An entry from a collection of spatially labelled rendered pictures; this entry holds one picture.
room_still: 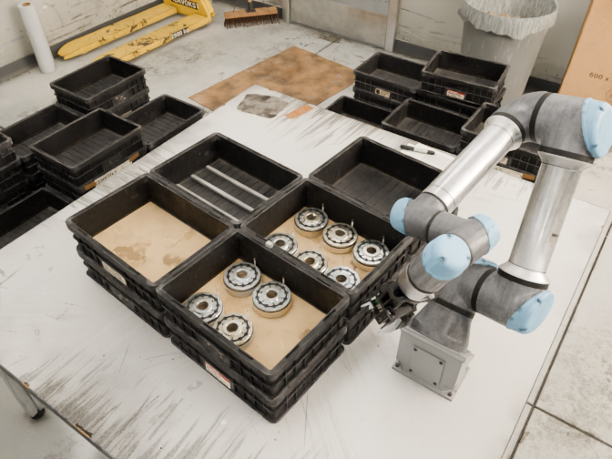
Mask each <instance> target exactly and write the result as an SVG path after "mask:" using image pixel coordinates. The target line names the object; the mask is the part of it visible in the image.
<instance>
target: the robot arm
mask: <svg viewBox="0 0 612 459"><path fill-rule="evenodd" d="M525 142H534V143H536V144H540V147H539V149H538V151H537V153H538V155H539V156H540V158H541V160H542V163H541V166H540V169H539V171H538V174H537V177H536V180H535V184H534V186H533V189H532V192H531V195H530V198H529V200H528V203H527V206H526V209H525V214H524V216H523V219H522V222H521V225H520V227H519V230H518V232H517V235H516V238H515V243H514V246H513V248H512V251H511V254H510V257H509V260H508V261H507V262H504V263H502V264H500V265H499V268H497V267H498V265H497V264H496V263H495V262H493V261H491V260H488V259H485V258H482V257H483V256H484V255H486V254H488V253H489V251H490V250H491V249H492V248H493V247H494V246H496V244H497V243H498V241H499V240H500V231H499V228H498V226H497V224H496V223H495V221H494V220H493V219H491V218H490V217H488V216H486V215H485V214H476V215H473V216H471V217H469V218H468V219H464V218H461V217H458V216H456V215H454V214H451V213H452V212H453V211H454V209H455V208H456V207H457V206H458V205H459V204H460V203H461V202H462V201H463V200H464V199H465V198H466V196H467V195H468V194H469V193H470V192H471V191H472V190H473V189H474V188H475V187H476V186H477V185H478V184H479V182H480V181H481V180H482V179H483V178H484V177H485V176H486V175H487V174H488V173H489V172H490V171H491V170H492V168H493V167H494V166H495V165H496V164H497V163H498V162H499V161H500V160H501V159H502V158H503V157H504V156H505V154H506V153H507V152H508V151H509V150H515V149H517V148H519V147H520V145H521V144H522V143H525ZM611 145H612V107H611V106H610V105H609V104H608V103H607V102H603V101H599V100H595V99H593V98H591V97H588V98H583V97H573V96H568V95H561V94H556V93H551V92H546V91H538V92H533V93H529V94H525V95H523V96H520V97H517V98H515V99H513V100H511V101H510V102H508V103H506V104H504V105H503V106H501V107H500V108H498V109H497V110H496V111H495V112H494V113H493V114H492V115H491V116H490V117H489V118H488V119H487V120H486V121H485V123H484V129H483V130H482V131H481V132H480V134H479V135H478V136H477V137H476V138H475V139H474V140H473V141H472V142H471V143H470V144H469V145H468V146H467V147H466V148H465V149H464V150H463V151H462V152H461V153H460V154H459V155H458V156H457V157H456V158H455V159H454V160H453V161H452V162H451V163H450V164H449V165H448V166H447V167H446V168H445V169H444V170H443V171H442V172H441V173H440V174H439V175H438V177H437V178H436V179H435V180H434V181H433V182H432V183H431V184H430V185H429V186H428V187H427V188H426V189H425V190H424V191H423V192H422V193H421V194H420V195H419V196H418V197H417V198H416V199H412V198H409V199H408V198H403V199H399V200H397V201H396V202H395V204H394V205H393V208H392V211H391V215H390V222H391V225H392V226H393V228H394V229H395V230H398V231H399V232H401V233H402V234H404V235H405V236H407V237H412V238H415V239H417V240H420V241H422V242H424V243H427V244H428V245H427V246H426V247H425V249H424V250H423V251H422V252H421V253H420V254H419V255H418V256H417V257H416V258H415V259H413V260H412V261H411V262H410V263H409V264H408V265H407V266H406V267H405V268H404V269H403V270H402V271H401V272H400V274H399V275H398V277H397V278H396V281H394V280H392V281H388V282H386V283H384V284H382V285H381V287H380V289H378V290H376V291H373V292H372V293H371V294H370V295H369V296H368V297H367V298H366V299H365V300H364V301H368V300H370V299H372V300H371V301H369V302H367V303H365V304H363V305H362V306H361V307H363V306H366V305H369V304H370V306H369V310H372V309H373V310H374V312H375V314H376V315H377V314H378V315H377V316H376V317H375V320H376V321H377V322H378V324H379V325H380V324H382V323H383V324H384V325H383V326H382V327H381V328H380V329H381V330H380V331H379V332H378V333H377V335H381V334H383V333H388V332H394V331H396V330H398V329H401V328H403V327H406V326H408V325H409V324H410V327H411V328H412V329H414V330H415V331H417V332H419V333H421V334H422V335H423V336H425V337H427V338H429V339H430V340H432V341H434V342H437V343H439V344H441V345H443V346H445V347H447V348H449V349H452V350H454V351H457V352H462V353H465V352H466V350H467V348H468V345H469V339H470V331H471V323H472V320H473V318H474V316H475V314H476V313H479V314H481V315H483V316H485V317H486V318H488V319H490V320H492V321H495V322H497V323H499V324H501V325H503V326H505V327H506V328H507V329H508V330H513V331H515V332H518V333H521V334H528V333H530V332H533V331H534V330H536V329H537V328H538V327H539V326H540V325H541V324H542V322H543V321H544V320H545V319H546V317H547V315H548V313H549V312H550V311H551V309H552V306H553V304H554V298H555V297H554V294H553V293H552V292H551V291H548V287H549V284H550V279H549V278H548V277H547V275H546V271H547V268H548V265H549V263H550V260H551V258H552V255H553V252H554V250H555V247H556V243H557V241H558V238H559V235H560V232H561V229H562V228H563V225H564V222H565V219H566V215H567V212H568V210H569V207H570V204H571V202H572V199H573V197H574V194H575V191H576V187H577V184H578V181H579V180H580V177H581V174H582V172H583V171H584V170H585V169H587V168H590V167H592V166H593V163H594V161H595V158H602V157H604V156H605V155H606V154H607V152H608V150H609V149H610V147H611ZM423 302H427V303H426V304H425V305H424V306H423V307H422V308H421V310H420V311H419V312H418V313H417V314H416V315H415V314H414V312H415V311H417V308H416V307H417V304H419V303H423Z"/></svg>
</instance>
